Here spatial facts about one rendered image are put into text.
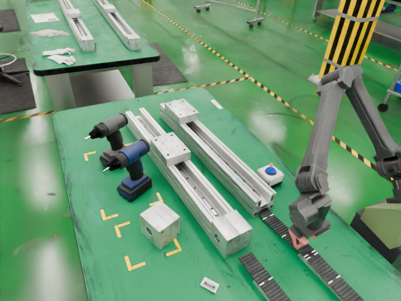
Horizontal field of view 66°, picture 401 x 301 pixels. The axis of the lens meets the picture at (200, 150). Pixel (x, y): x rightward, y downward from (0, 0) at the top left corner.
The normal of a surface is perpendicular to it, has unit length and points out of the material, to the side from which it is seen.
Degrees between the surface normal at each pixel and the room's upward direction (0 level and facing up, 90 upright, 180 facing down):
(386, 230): 90
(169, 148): 0
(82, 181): 0
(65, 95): 90
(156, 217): 0
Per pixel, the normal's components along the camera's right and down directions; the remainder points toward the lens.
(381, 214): -0.94, 0.17
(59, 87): 0.43, 0.56
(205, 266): 0.04, -0.79
